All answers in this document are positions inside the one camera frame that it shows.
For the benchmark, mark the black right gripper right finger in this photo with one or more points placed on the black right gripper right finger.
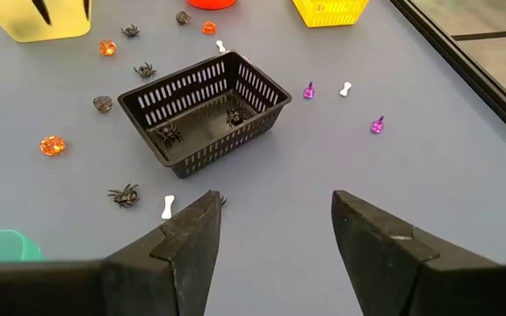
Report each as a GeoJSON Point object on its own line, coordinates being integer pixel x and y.
{"type": "Point", "coordinates": [411, 281]}

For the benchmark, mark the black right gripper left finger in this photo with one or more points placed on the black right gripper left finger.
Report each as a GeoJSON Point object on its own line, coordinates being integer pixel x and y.
{"type": "Point", "coordinates": [103, 289]}

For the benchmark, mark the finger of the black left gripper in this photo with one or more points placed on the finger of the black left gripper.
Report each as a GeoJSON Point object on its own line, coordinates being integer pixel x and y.
{"type": "Point", "coordinates": [42, 11]}
{"type": "Point", "coordinates": [87, 6]}

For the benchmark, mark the orange translucent plastic pumpkin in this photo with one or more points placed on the orange translucent plastic pumpkin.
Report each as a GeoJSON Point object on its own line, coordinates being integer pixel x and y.
{"type": "Point", "coordinates": [209, 28]}
{"type": "Point", "coordinates": [107, 48]}
{"type": "Point", "coordinates": [52, 145]}

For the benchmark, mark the small purple translucent decoration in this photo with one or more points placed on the small purple translucent decoration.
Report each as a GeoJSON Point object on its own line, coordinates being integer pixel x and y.
{"type": "Point", "coordinates": [308, 92]}
{"type": "Point", "coordinates": [376, 126]}

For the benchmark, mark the black slotted plastic basket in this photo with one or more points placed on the black slotted plastic basket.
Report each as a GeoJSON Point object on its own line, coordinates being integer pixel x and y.
{"type": "Point", "coordinates": [204, 127]}

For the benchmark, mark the yellow-green translucent plastic bin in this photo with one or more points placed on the yellow-green translucent plastic bin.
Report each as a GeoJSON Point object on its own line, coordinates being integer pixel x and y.
{"type": "Point", "coordinates": [16, 22]}

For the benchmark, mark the smoky clear plastic pumpkin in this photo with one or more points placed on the smoky clear plastic pumpkin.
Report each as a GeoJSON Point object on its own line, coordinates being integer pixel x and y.
{"type": "Point", "coordinates": [183, 18]}
{"type": "Point", "coordinates": [103, 103]}

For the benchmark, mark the small white plastic bone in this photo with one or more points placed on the small white plastic bone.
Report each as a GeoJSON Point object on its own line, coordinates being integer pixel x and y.
{"type": "Point", "coordinates": [345, 89]}
{"type": "Point", "coordinates": [221, 46]}
{"type": "Point", "coordinates": [168, 207]}

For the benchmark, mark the teal plastic bin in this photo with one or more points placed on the teal plastic bin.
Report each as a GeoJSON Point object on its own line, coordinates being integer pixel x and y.
{"type": "Point", "coordinates": [2, 246]}

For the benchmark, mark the orange round plastic bowl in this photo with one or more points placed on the orange round plastic bowl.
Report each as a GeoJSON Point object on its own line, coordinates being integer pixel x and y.
{"type": "Point", "coordinates": [211, 3]}

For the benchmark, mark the yellow slotted plastic basket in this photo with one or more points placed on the yellow slotted plastic basket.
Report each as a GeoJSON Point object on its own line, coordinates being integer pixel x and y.
{"type": "Point", "coordinates": [330, 15]}

